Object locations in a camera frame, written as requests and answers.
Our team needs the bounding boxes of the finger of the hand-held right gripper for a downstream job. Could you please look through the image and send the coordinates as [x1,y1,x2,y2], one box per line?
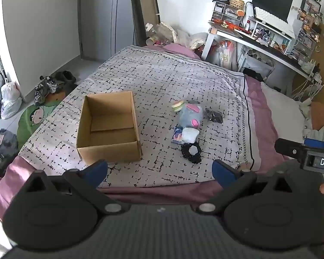
[275,138,307,157]
[304,138,324,149]

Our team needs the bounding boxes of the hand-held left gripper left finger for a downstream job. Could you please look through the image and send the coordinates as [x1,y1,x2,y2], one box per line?
[25,159,131,217]

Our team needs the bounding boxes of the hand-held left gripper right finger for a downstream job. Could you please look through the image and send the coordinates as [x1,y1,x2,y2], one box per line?
[196,159,297,216]

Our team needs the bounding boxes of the black scrunchie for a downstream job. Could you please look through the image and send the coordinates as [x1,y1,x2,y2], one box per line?
[181,142,203,164]

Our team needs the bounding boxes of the brown cardboard box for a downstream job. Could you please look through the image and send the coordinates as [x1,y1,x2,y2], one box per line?
[76,91,143,166]

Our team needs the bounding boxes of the black item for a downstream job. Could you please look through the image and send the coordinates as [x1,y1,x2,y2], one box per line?
[204,107,224,123]

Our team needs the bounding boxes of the watermelon slice plush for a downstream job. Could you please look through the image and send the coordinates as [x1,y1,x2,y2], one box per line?
[171,100,188,113]

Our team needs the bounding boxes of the white pillow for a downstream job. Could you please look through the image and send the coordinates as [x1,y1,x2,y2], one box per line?
[260,82,313,153]

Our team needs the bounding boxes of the green cartoon rug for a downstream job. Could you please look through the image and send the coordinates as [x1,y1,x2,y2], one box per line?
[17,92,68,149]

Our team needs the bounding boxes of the white rolling cart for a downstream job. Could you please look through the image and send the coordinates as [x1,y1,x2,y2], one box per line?
[236,46,276,84]

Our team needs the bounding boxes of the dark grey bag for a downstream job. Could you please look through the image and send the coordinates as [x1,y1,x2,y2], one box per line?
[0,129,19,178]

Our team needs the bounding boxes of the pair of grey sneakers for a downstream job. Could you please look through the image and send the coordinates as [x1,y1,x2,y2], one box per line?
[34,76,60,103]

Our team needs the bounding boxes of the pair of dark slippers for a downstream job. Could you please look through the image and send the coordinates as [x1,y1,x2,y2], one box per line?
[55,70,77,86]

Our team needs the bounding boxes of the small clear drawer unit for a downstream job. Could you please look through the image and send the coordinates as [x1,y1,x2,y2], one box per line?
[294,23,318,59]

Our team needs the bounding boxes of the white desk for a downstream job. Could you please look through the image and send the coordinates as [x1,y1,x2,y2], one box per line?
[201,22,322,87]

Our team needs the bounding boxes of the black and white patterned blanket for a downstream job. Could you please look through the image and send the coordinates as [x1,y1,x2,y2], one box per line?
[18,45,282,189]

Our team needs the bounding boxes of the plastic bag under desk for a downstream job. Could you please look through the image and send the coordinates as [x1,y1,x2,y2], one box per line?
[218,40,237,68]

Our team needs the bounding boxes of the white plastic bag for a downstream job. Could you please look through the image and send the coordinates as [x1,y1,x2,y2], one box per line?
[0,78,23,120]

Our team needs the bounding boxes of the white monitor riser shelf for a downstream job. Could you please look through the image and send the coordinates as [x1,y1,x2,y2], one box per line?
[246,16,298,49]

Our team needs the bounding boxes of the white keyboard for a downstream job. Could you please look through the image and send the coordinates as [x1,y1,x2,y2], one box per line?
[254,7,297,33]

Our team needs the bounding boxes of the pile of clear plastic bags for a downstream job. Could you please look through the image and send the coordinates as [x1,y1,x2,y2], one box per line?
[158,22,209,51]

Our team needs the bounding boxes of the framed picture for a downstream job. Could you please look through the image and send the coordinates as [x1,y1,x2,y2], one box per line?
[300,0,322,14]

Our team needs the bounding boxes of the black computer monitor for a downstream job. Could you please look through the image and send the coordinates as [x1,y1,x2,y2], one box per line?
[252,0,294,24]

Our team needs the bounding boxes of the clear drawer organizer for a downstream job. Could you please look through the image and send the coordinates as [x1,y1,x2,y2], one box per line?
[211,0,245,26]

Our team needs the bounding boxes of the clear plastic bottle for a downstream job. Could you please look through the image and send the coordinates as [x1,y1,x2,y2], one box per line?
[145,23,157,40]

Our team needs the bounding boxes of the grey wardrobe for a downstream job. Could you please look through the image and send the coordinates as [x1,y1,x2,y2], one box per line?
[78,0,137,60]

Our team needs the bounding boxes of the leaning black framed board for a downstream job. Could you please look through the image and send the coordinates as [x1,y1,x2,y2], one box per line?
[131,0,161,47]

